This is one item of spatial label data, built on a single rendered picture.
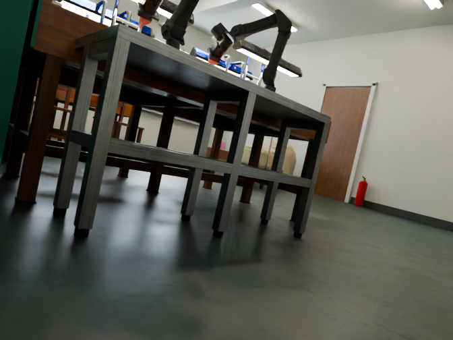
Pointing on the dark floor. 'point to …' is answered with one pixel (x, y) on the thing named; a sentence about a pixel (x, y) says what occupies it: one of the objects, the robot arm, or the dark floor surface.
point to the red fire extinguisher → (360, 193)
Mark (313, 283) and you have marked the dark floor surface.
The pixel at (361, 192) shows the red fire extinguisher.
